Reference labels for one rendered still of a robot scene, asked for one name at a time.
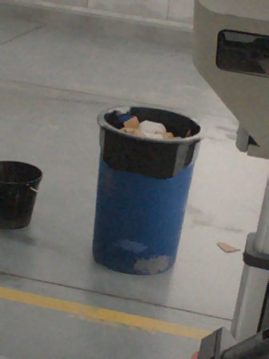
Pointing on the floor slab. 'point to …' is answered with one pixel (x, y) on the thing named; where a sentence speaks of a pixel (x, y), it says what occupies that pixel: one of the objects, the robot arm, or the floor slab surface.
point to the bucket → (18, 193)
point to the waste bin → (142, 189)
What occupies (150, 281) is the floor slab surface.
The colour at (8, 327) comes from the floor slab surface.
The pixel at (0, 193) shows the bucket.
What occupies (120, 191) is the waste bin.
